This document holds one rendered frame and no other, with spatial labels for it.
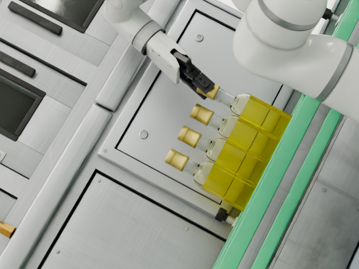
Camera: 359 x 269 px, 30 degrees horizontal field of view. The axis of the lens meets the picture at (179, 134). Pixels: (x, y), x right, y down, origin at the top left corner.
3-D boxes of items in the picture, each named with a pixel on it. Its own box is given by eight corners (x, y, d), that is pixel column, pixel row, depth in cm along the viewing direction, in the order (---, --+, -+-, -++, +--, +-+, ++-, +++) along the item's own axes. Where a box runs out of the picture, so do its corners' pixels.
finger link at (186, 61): (163, 51, 148) (178, 70, 151) (177, 53, 142) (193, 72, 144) (167, 48, 149) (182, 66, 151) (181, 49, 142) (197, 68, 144)
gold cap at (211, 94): (219, 89, 150) (202, 80, 151) (221, 84, 147) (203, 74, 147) (212, 102, 150) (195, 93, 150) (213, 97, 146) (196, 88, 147)
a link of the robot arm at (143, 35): (133, 53, 155) (141, 60, 155) (131, 38, 147) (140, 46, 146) (155, 31, 157) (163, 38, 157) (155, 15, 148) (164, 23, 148)
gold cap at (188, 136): (202, 135, 147) (184, 126, 148) (202, 132, 144) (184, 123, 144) (194, 150, 147) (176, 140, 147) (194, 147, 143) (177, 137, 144)
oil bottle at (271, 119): (321, 139, 150) (236, 95, 151) (328, 133, 144) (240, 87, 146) (311, 160, 148) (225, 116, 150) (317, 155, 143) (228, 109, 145)
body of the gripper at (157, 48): (139, 57, 155) (174, 89, 154) (137, 41, 145) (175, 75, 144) (161, 36, 157) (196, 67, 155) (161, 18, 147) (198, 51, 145)
